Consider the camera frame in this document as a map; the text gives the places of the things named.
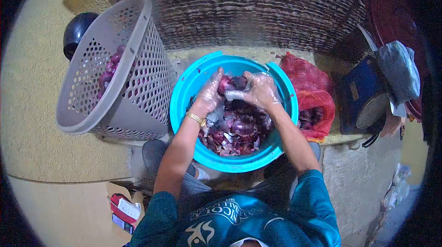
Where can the person's left hand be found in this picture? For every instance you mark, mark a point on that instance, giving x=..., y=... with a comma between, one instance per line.
x=209, y=97

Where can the person's right hand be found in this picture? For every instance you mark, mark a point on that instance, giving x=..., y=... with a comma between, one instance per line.
x=262, y=90

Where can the person's right thumb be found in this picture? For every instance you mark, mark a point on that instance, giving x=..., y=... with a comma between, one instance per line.
x=234, y=94

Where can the person's left fingers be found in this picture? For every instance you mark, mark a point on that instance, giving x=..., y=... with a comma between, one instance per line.
x=217, y=79

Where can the person's right fingers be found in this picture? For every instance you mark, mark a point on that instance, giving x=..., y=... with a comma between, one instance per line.
x=251, y=78

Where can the half-peeled red onion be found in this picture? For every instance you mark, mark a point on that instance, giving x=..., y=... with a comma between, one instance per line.
x=225, y=83

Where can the turquoise plastic basin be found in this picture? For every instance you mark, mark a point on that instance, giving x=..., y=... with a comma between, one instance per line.
x=186, y=88

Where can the peeled purple onion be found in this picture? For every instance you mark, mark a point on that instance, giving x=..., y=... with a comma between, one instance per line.
x=243, y=128

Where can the pile of onion peels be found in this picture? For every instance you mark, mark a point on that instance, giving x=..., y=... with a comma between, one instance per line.
x=234, y=143

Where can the red mesh sack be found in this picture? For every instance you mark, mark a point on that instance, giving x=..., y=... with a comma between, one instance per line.
x=310, y=85

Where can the grey perforated plastic basket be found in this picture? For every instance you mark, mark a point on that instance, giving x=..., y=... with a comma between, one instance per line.
x=148, y=85

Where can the person's legs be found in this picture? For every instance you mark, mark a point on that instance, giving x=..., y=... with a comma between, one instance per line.
x=154, y=155

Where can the heap of red onions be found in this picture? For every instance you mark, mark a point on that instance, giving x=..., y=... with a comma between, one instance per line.
x=115, y=58

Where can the blue weighing scale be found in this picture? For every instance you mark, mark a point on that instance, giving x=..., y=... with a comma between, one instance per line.
x=361, y=88

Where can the person's body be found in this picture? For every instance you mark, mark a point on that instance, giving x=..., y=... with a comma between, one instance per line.
x=241, y=223

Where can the grey plastic bag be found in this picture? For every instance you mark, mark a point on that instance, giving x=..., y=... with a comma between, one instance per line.
x=397, y=71

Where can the black round object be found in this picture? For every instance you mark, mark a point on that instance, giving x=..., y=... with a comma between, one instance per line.
x=77, y=31

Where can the red round tray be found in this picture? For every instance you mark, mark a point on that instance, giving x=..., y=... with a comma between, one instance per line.
x=390, y=22

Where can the red pouch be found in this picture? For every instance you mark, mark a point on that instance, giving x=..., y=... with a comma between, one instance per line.
x=121, y=212

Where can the mobile phone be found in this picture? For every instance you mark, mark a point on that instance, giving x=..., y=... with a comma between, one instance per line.
x=122, y=224

